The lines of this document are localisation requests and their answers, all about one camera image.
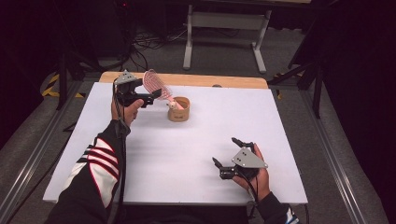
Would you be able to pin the person's right hand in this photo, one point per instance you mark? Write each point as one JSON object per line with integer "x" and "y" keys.
{"x": 261, "y": 183}

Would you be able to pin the yellow black hazard tape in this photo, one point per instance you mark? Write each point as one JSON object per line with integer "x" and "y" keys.
{"x": 51, "y": 87}

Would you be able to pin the black metal stand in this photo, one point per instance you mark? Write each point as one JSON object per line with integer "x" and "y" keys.
{"x": 67, "y": 81}
{"x": 311, "y": 81}

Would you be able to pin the white board sheet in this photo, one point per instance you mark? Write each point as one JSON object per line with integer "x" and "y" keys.
{"x": 186, "y": 146}

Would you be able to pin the pink hairbrush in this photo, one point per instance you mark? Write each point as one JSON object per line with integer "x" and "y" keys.
{"x": 153, "y": 81}

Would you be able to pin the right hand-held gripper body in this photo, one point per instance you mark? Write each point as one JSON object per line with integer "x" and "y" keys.
{"x": 249, "y": 159}

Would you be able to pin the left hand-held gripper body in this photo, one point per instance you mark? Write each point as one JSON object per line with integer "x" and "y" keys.
{"x": 127, "y": 88}

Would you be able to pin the aluminium floor rail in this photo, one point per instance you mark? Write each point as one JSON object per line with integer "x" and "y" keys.
{"x": 333, "y": 155}
{"x": 34, "y": 155}

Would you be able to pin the person's left hand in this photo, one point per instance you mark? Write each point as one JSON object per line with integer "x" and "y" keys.
{"x": 129, "y": 112}

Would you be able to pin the grey metal table frame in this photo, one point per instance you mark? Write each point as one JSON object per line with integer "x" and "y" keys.
{"x": 227, "y": 20}

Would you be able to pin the tan round container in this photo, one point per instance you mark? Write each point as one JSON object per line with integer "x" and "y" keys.
{"x": 180, "y": 114}

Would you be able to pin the small cream toy figure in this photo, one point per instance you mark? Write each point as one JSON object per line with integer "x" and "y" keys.
{"x": 171, "y": 105}

